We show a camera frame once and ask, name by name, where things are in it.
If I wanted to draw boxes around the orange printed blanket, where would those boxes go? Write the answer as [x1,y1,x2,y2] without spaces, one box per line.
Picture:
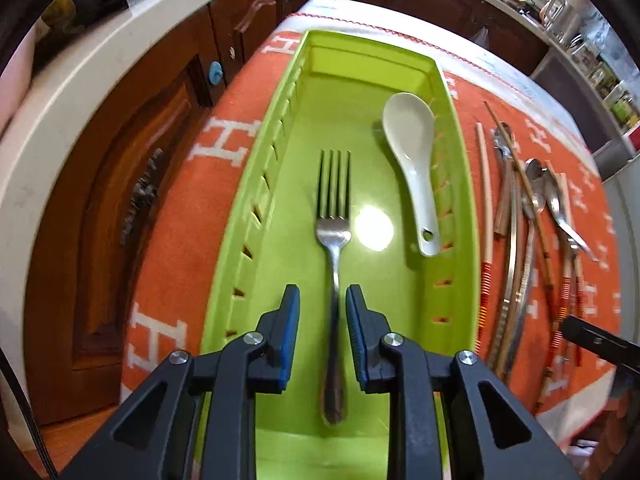
[120,0,621,441]

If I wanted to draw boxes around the long-handled metal spoon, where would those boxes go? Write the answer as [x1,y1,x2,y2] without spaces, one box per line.
[491,124,519,368]

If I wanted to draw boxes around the grey cabinet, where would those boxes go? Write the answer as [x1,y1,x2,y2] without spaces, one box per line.
[530,47,631,161]

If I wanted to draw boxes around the row of pantry containers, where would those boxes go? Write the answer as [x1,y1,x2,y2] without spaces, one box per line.
[535,0,640,131]

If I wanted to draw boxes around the green plastic cutlery tray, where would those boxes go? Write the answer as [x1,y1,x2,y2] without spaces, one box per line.
[192,30,482,480]

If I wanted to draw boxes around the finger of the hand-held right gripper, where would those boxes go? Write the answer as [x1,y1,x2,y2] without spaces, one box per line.
[560,315,640,366]

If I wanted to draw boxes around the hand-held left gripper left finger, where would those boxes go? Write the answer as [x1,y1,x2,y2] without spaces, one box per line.
[60,284,301,480]

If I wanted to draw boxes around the white ceramic soup spoon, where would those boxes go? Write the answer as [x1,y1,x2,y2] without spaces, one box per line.
[382,92,442,257]

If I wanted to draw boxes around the black cable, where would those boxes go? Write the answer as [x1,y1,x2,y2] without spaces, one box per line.
[0,347,58,478]

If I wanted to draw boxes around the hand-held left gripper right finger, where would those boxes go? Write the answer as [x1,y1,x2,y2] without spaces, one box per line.
[346,284,581,480]

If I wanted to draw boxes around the white kitchen countertop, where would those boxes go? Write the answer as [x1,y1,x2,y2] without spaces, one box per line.
[0,0,301,271]

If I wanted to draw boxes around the metal fork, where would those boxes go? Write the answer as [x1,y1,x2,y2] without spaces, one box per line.
[315,149,352,426]

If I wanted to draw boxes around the short metal soup spoon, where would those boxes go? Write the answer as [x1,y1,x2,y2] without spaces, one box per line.
[544,167,600,263]

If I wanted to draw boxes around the large metal spoon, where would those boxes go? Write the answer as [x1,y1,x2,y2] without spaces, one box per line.
[502,158,547,378]

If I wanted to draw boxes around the wooden kitchen cabinets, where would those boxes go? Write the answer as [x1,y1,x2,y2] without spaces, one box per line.
[22,0,551,426]

